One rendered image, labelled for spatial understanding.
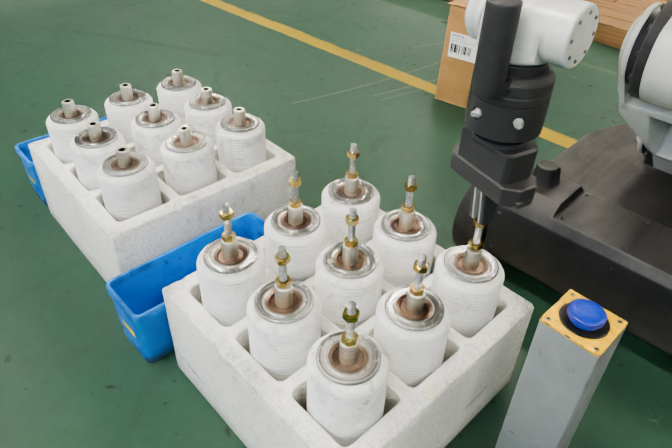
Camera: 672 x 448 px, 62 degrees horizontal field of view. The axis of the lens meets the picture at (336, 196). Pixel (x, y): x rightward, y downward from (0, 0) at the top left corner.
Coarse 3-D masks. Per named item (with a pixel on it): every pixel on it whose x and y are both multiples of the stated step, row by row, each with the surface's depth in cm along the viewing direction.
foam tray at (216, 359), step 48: (192, 288) 84; (384, 288) 84; (192, 336) 80; (240, 336) 77; (480, 336) 77; (240, 384) 73; (288, 384) 70; (432, 384) 71; (480, 384) 81; (240, 432) 81; (288, 432) 67; (384, 432) 65; (432, 432) 75
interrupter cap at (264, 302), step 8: (264, 288) 73; (272, 288) 73; (296, 288) 73; (304, 288) 73; (256, 296) 72; (264, 296) 72; (272, 296) 72; (296, 296) 73; (304, 296) 72; (312, 296) 72; (256, 304) 71; (264, 304) 71; (272, 304) 71; (296, 304) 71; (304, 304) 71; (312, 304) 71; (264, 312) 70; (272, 312) 70; (280, 312) 70; (288, 312) 70; (296, 312) 70; (304, 312) 70; (272, 320) 69; (280, 320) 69; (288, 320) 69; (296, 320) 69
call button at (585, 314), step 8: (576, 304) 62; (584, 304) 62; (592, 304) 62; (568, 312) 62; (576, 312) 61; (584, 312) 61; (592, 312) 61; (600, 312) 61; (576, 320) 61; (584, 320) 60; (592, 320) 60; (600, 320) 60; (584, 328) 60; (592, 328) 60
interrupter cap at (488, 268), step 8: (456, 248) 81; (464, 248) 81; (448, 256) 79; (456, 256) 80; (488, 256) 80; (448, 264) 78; (456, 264) 78; (480, 264) 79; (488, 264) 78; (496, 264) 78; (456, 272) 77; (464, 272) 77; (472, 272) 77; (480, 272) 77; (488, 272) 77; (496, 272) 77; (464, 280) 76; (472, 280) 75; (480, 280) 75; (488, 280) 76
